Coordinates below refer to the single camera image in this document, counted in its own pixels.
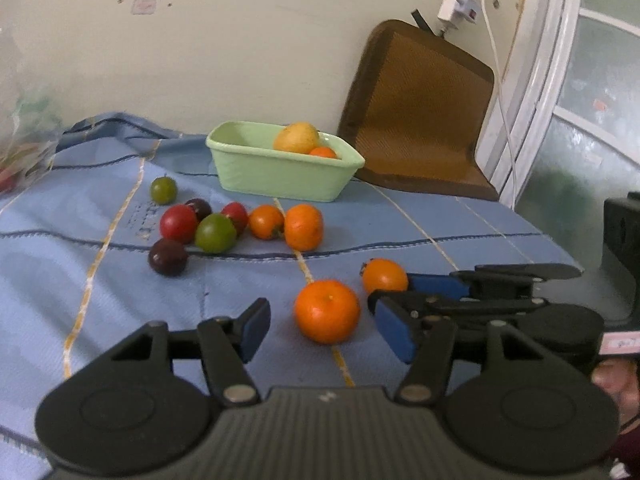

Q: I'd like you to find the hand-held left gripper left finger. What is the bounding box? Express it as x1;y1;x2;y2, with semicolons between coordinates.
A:
102;297;273;407

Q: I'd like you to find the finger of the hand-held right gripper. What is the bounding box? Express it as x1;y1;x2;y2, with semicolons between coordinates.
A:
367;290;551;323
407;263;583;301

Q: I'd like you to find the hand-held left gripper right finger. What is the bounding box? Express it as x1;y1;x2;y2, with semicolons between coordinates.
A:
375;297;556;405

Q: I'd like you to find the orange persimmon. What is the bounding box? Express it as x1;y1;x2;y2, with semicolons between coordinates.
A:
361;258;409;295

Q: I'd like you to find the large round orange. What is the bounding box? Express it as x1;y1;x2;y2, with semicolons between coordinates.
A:
293;280;361;345

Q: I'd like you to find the large green tomato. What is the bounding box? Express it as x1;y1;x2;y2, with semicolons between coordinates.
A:
195;213;237;254

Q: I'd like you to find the orange tomato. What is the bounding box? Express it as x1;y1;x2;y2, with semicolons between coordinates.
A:
248;205;286;241

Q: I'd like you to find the light green plastic bin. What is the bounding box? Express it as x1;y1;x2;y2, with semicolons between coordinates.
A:
206;121;365;203

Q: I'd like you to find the person's right hand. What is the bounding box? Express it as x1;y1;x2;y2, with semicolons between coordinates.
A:
592;357;640;431

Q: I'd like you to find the dark purple plum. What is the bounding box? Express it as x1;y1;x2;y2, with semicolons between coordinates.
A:
185;198;213;222
148;238;190;277

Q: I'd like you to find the ribbed orange tangerine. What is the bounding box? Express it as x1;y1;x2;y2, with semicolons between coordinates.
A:
284;203;324;252

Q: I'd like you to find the red tomato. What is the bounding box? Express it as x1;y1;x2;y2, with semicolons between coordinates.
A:
160;204;199;245
221;202;249;236

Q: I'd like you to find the small green tomato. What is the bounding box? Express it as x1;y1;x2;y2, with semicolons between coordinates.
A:
150;176;178;205

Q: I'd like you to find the brown woven seat cushion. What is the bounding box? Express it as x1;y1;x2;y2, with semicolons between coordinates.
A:
337;20;501;202

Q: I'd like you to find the yellow mango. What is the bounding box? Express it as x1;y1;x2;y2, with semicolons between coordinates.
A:
273;122;320;155

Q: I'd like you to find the blue striped blanket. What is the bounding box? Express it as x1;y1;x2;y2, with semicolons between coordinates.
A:
0;112;583;480

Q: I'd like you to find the white framed glass door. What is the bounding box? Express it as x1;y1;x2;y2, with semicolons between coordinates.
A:
475;0;640;241

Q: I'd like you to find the clear plastic bag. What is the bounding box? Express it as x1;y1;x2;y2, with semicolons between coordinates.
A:
0;25;66;196

